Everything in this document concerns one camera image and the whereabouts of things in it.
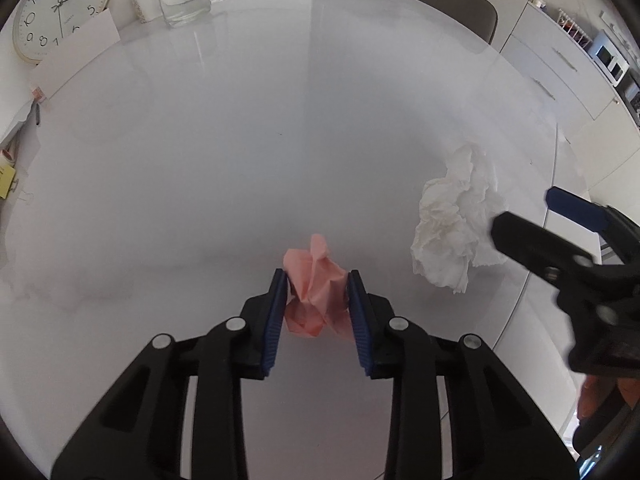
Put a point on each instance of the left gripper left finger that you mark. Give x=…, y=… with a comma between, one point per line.
x=135, y=430

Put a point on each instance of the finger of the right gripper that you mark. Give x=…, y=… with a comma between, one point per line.
x=540, y=251
x=619, y=232

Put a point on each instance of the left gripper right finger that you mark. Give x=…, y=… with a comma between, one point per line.
x=496, y=429

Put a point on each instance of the pink paper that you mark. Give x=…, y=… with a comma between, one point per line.
x=318, y=292

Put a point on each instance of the crumpled white tissue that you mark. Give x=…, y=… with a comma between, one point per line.
x=455, y=213

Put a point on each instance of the silver toaster oven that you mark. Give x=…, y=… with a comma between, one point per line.
x=629, y=90

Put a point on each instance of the white microwave oven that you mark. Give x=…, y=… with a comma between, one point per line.
x=608, y=58

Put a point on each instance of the white drawer cabinet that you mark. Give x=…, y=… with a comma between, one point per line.
x=563, y=71

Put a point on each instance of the yellow sticky note pad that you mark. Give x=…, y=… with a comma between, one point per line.
x=7, y=176

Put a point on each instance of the cream paper booklet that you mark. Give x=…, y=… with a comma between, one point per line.
x=18, y=121

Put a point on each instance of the white card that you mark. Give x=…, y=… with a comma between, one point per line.
x=76, y=52

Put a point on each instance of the white wall clock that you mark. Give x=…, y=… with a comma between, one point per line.
x=41, y=25

